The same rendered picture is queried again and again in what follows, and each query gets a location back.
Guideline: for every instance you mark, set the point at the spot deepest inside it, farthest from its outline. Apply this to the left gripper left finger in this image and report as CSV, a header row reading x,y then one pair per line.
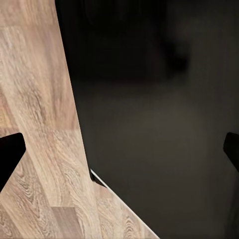
x,y
12,149

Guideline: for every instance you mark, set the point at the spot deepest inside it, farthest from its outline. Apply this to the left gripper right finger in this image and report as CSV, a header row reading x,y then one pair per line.
x,y
231,148

